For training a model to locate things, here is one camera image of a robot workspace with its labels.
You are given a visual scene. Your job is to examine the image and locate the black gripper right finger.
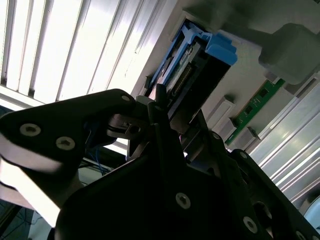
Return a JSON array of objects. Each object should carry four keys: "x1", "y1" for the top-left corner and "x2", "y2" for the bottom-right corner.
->
[{"x1": 194, "y1": 109, "x2": 320, "y2": 240}]

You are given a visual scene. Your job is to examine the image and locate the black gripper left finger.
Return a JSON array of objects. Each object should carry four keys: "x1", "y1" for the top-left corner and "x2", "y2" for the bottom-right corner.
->
[{"x1": 0, "y1": 83, "x2": 201, "y2": 221}]

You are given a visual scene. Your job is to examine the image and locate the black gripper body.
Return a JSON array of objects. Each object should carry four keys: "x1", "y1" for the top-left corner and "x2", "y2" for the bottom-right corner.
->
[{"x1": 54, "y1": 154, "x2": 261, "y2": 240}]

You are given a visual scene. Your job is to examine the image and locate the hard disk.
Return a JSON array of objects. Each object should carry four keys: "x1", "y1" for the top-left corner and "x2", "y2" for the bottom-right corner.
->
[{"x1": 144, "y1": 21, "x2": 238, "y2": 156}]

